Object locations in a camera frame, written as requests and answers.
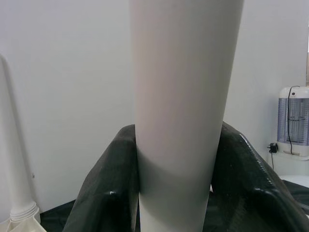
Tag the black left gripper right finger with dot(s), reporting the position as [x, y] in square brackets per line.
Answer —
[246, 193]

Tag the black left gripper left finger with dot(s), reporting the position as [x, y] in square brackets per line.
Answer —
[108, 188]

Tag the white plastic children table top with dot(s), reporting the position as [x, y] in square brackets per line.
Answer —
[21, 227]

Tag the white tapered plastic table leg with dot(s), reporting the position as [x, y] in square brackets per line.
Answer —
[14, 145]
[183, 96]

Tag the black table cloth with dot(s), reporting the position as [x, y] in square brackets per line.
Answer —
[55, 217]

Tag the white insect zapper lamp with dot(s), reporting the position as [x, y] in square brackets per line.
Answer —
[285, 94]

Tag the black wall plug adapter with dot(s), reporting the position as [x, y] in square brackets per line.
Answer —
[272, 148]

